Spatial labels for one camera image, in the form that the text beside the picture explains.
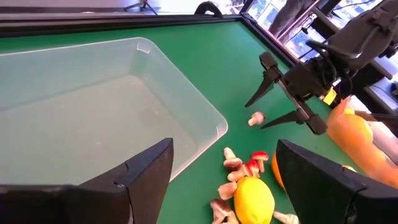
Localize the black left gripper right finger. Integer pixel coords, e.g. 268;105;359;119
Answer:
275;139;398;224

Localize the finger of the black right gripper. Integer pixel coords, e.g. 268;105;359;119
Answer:
260;110;308;131
244;72;282;109

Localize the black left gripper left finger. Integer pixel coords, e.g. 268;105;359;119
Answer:
0;138;174;224

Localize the orange toy lemon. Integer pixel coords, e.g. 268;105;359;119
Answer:
271;152;289;192

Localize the large yellow toy lemon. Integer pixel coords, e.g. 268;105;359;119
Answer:
343;107;374;144

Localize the brown-capped toy mushroom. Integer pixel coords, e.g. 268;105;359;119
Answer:
223;146;244;171
210;198;239;224

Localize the small yellow toy lemon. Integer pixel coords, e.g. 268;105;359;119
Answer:
233;176;276;224

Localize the orange plastic bin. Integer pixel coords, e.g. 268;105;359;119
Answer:
325;95;398;190

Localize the person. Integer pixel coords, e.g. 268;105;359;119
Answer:
268;0;315;37

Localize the clear plastic bin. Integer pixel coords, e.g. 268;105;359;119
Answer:
0;36;229;187

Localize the black tripod stand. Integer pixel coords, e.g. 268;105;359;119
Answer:
123;0;159;16

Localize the black diagonal frame strut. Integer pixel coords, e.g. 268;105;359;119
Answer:
354;109;398;138

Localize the black frame handle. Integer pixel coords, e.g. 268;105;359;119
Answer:
194;1;224;19

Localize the black metal table frame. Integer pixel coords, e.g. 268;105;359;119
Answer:
0;11;301;68

